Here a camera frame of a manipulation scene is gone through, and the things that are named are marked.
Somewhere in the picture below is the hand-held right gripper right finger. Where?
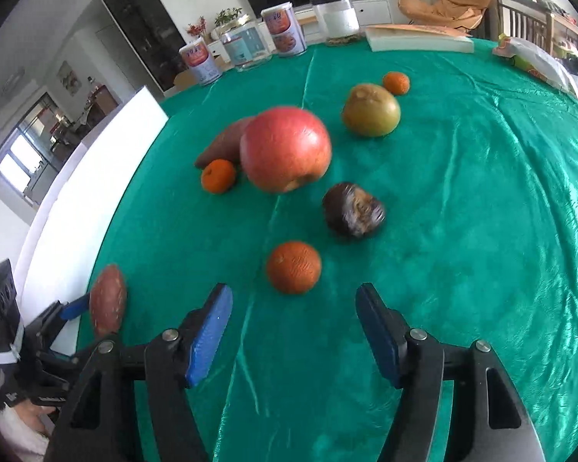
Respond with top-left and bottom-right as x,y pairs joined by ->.
355,283 -> 547,462

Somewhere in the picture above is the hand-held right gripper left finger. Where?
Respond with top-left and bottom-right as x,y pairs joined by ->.
43,283 -> 234,462

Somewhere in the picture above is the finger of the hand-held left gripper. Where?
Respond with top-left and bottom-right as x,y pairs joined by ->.
25,293 -> 93,335
37,334 -> 102,370

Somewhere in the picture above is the reddish sweet potato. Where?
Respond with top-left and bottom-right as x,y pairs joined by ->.
194,116 -> 257,170
89,264 -> 128,336

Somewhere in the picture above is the small orange tangerine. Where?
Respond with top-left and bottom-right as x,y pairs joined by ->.
382,71 -> 410,95
201,159 -> 237,195
266,241 -> 323,296

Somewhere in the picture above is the white cardboard box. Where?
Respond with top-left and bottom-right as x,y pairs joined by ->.
10,85 -> 170,347

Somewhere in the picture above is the red apple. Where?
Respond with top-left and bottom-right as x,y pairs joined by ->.
239,106 -> 333,195

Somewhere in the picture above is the person's left forearm white sleeve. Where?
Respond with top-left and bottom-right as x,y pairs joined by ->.
0,407 -> 54,458

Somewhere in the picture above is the person's left hand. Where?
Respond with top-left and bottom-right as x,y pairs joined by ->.
13,403 -> 55,433

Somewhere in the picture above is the green satin tablecloth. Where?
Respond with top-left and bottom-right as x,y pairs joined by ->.
74,36 -> 578,462

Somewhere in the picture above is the dark brown mangosteen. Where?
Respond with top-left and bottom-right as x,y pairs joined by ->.
322,182 -> 386,239

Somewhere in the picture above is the green-brown round pear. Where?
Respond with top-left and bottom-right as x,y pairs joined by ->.
342,83 -> 402,138

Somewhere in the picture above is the silver tin can red label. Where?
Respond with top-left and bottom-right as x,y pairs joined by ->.
180,38 -> 223,87
260,2 -> 308,59

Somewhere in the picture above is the clear jar gold lid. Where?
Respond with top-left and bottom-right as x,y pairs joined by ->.
219,22 -> 273,73

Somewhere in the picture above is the tall black display cabinet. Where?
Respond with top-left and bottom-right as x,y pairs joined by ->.
99,0 -> 188,93

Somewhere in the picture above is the flat white gift box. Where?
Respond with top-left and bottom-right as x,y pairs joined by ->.
365,24 -> 476,55

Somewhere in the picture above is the white plastic bag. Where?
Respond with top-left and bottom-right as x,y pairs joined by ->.
492,33 -> 578,97

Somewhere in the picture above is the green plant in glass vase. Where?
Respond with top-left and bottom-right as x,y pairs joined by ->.
214,7 -> 243,30

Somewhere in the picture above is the clear jar black lid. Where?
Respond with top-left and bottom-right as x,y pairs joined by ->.
311,0 -> 361,48

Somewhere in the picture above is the orange lounge chair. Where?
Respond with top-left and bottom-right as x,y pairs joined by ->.
398,0 -> 494,30

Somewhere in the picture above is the wooden bench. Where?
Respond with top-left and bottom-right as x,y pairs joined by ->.
494,0 -> 578,61

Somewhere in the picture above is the framed wall picture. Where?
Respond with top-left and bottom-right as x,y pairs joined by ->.
57,60 -> 83,94

